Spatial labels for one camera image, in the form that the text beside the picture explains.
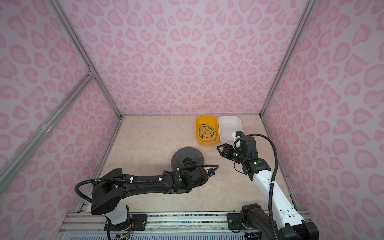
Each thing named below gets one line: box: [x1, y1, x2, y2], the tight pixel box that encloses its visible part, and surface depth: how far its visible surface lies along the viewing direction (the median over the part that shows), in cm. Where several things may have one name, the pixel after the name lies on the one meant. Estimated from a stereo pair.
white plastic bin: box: [218, 115, 243, 144], surface depth 112 cm
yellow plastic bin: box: [195, 115, 220, 146], surface depth 110 cm
